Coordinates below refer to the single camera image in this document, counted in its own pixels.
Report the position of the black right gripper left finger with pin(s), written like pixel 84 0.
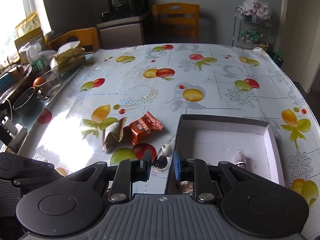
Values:
pixel 128 172

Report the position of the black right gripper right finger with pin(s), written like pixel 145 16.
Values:
pixel 195 171

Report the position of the clear round candy packet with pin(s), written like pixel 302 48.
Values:
pixel 164 157

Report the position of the brown white biscuit packet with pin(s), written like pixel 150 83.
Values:
pixel 113 133

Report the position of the orange snack packet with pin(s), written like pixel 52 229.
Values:
pixel 143 127

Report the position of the grey cardboard box tray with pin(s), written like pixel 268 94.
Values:
pixel 215 138

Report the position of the glass cup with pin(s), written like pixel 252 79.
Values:
pixel 48 85

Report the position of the fruit pattern tablecloth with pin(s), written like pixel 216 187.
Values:
pixel 169 80

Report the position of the tissue pack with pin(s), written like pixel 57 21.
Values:
pixel 68 57

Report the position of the wooden chair left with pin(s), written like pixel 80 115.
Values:
pixel 87 37

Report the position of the wooden chair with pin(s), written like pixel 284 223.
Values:
pixel 87 37
pixel 178 19

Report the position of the grey cabinet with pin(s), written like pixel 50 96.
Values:
pixel 124 32

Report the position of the green shopping bag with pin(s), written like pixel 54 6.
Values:
pixel 277 58

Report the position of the glass shelf cart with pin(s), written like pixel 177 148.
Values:
pixel 250 32

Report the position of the wooden chair far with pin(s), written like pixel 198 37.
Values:
pixel 178 19

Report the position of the white plastic bag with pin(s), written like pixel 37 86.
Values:
pixel 257 8

